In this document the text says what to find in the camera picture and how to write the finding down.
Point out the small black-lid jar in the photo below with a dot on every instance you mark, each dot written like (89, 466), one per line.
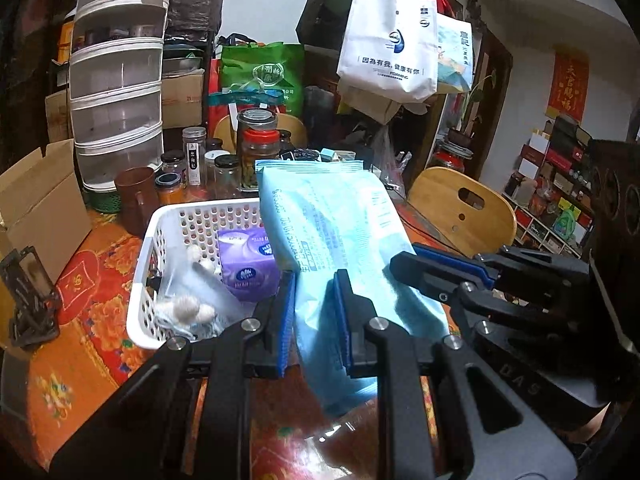
(173, 162)

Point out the open cardboard box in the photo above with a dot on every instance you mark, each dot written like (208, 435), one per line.
(45, 205)

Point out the stacked cardboard boxes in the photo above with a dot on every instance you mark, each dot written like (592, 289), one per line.
(59, 110)

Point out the blue printed tote bag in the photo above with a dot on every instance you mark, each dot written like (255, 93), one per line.
(455, 55)

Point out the large red-filled glass jar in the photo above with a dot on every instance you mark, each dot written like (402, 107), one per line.
(452, 160)

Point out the red wall poster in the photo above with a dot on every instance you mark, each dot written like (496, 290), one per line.
(567, 85)

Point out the green tote bag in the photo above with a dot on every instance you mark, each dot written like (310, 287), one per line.
(260, 75)

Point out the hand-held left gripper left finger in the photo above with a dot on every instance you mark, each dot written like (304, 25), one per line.
(286, 325)

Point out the black hanging bag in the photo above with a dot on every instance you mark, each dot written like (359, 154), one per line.
(320, 10)

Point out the white plastic basket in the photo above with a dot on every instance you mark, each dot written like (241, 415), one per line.
(195, 220)

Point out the translucent pink plastic bag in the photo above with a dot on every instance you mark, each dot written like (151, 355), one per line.
(230, 305)

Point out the brown cardboard box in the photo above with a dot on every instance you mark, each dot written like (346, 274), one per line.
(182, 100)

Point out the hanging clear plastic bag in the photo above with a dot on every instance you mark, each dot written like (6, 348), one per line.
(390, 160)

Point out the shelf of boxes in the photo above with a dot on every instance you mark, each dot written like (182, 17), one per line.
(550, 195)

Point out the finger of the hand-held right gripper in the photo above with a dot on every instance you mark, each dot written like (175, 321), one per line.
(425, 275)
(450, 262)

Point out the brown paper bag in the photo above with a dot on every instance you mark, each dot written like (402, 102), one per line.
(370, 105)

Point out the potted plant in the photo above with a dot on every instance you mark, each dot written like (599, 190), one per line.
(461, 136)

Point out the small teal box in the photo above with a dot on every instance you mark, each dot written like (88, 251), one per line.
(326, 154)

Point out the purple tissue pack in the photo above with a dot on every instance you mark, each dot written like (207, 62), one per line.
(245, 270)

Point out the clear bottle with black label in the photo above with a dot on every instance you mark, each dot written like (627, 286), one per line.
(195, 160)

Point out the black metal frame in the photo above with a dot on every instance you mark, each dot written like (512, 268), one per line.
(30, 320)

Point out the empty black-lid glass jar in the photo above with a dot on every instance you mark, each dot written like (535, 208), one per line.
(227, 177)

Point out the brown plastic cup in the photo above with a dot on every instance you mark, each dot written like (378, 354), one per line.
(132, 200)

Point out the white tote bag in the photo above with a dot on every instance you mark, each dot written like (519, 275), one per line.
(385, 50)

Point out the plain wooden chair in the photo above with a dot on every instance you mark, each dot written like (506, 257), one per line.
(295, 130)

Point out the red gift bag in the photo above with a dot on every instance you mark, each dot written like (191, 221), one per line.
(215, 90)

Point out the glass pickle jar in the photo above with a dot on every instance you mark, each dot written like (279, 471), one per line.
(257, 160)

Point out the orange-filled jar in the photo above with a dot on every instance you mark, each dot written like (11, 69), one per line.
(167, 190)

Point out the orange floral tablecloth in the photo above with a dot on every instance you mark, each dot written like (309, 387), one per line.
(90, 310)

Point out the light blue wipes pack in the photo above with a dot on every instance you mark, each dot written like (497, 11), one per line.
(325, 220)

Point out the stacked clear plastic drawers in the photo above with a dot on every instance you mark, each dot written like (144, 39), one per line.
(115, 75)

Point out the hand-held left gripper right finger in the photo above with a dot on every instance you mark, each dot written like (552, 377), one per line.
(343, 315)

